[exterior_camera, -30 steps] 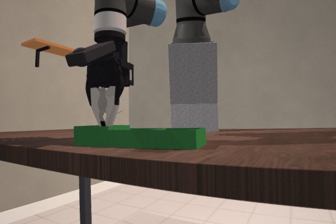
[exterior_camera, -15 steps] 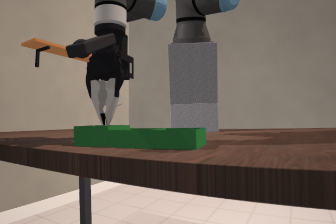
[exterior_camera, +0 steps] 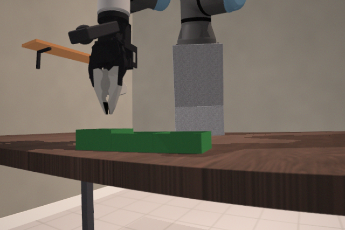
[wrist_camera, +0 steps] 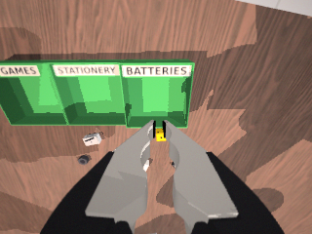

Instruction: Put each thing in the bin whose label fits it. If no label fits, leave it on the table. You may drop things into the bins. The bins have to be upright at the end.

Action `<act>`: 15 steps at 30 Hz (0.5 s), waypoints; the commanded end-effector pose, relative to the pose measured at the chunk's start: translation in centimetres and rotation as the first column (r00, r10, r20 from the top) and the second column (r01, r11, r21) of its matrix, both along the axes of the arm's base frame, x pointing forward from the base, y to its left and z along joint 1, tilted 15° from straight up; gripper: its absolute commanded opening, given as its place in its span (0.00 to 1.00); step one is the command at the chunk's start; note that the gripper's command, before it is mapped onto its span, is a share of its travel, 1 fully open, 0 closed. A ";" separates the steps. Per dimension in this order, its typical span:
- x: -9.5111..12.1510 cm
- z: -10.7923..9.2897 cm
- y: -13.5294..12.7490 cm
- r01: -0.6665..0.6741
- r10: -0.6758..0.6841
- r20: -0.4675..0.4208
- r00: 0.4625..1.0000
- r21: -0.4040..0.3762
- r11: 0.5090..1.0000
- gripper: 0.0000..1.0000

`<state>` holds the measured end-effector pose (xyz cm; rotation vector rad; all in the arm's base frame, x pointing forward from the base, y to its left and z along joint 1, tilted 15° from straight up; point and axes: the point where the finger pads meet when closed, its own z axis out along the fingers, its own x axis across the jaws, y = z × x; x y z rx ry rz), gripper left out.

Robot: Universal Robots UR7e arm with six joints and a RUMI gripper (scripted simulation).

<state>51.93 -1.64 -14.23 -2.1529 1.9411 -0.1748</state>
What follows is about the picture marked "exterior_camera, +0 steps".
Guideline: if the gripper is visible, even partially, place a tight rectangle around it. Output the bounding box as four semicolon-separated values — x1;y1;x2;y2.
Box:
88;10;137;115

